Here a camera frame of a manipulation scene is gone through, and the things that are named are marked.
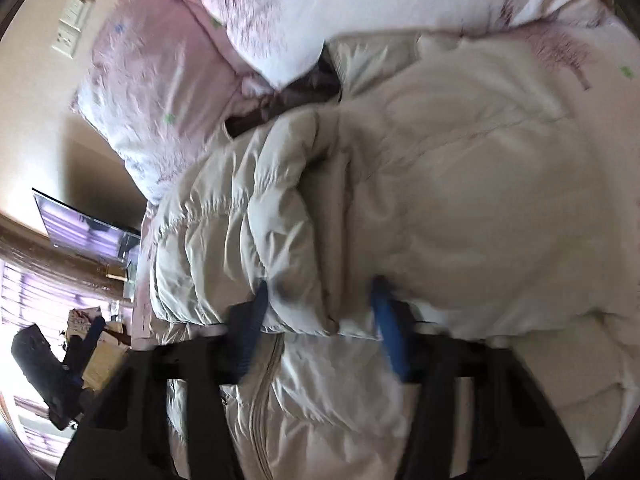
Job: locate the flat screen television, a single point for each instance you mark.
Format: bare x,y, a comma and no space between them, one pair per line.
82,232

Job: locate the white wall socket plate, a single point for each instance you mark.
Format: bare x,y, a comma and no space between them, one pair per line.
66,41

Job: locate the dark brown cloth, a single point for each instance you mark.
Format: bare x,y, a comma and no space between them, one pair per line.
305,92

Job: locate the white puffer jacket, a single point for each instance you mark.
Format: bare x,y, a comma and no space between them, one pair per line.
440,185

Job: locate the wooden tv cabinet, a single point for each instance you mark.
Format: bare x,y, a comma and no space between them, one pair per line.
45,267

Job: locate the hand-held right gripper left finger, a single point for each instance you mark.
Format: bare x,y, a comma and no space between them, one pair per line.
248,327

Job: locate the tan cardboard box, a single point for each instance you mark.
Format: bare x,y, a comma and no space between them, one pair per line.
102,355

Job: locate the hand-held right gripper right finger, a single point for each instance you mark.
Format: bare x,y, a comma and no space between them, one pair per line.
392,330

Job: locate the white wall switch plate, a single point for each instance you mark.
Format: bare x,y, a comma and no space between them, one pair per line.
75,8

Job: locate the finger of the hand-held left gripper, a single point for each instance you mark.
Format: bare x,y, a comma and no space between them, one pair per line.
95,329

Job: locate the pink floral pillow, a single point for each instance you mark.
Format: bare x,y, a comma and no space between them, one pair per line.
155,90
300,5

